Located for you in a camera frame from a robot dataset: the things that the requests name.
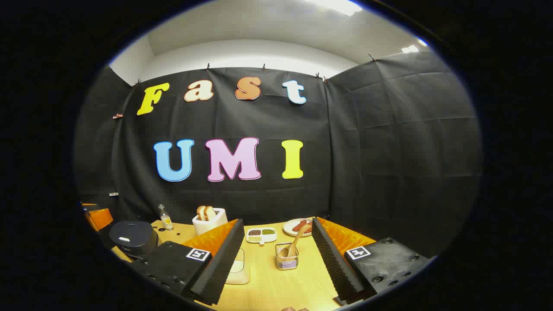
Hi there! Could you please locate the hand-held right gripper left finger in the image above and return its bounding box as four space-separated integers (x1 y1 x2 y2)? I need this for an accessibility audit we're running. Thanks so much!
130 218 245 306

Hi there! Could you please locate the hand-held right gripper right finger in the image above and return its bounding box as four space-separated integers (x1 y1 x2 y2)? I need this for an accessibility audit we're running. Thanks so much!
311 217 432 306

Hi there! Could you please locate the black rice cooker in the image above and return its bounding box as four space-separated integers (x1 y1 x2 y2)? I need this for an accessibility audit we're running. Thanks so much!
108 220 159 260

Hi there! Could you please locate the wooden spoon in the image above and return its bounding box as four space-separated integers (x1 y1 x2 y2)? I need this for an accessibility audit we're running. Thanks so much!
280 223 311 259

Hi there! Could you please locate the metal wire chopstick holder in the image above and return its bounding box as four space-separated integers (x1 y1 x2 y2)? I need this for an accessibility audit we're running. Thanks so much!
275 242 299 271

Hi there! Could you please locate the white toaster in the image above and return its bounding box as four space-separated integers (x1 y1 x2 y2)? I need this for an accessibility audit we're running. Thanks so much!
192 208 229 236

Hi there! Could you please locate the white divided bean dish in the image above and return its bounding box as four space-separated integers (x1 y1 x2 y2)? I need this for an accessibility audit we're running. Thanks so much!
246 227 278 245

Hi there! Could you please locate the white round plate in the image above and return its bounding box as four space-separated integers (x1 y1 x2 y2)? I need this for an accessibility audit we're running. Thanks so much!
283 218 314 237

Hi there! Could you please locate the small glass bottle yellow label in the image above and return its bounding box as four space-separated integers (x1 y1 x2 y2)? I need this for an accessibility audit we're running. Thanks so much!
158 204 174 231

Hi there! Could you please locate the black backdrop cloth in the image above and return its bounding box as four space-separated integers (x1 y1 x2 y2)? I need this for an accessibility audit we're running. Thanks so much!
73 51 482 260

